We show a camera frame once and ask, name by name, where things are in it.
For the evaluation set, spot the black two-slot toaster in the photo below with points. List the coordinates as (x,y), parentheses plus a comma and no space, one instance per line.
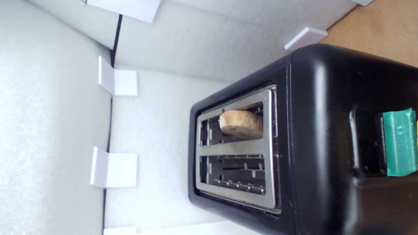
(313,130)

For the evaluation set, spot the white wall clip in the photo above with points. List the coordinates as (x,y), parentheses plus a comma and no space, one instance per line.
(117,80)
(362,1)
(305,37)
(112,168)
(119,231)

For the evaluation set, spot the brown bread slice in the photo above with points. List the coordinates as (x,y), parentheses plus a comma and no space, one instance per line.
(241,124)

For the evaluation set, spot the green-taped toaster lever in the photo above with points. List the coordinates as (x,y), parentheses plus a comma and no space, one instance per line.
(400,143)

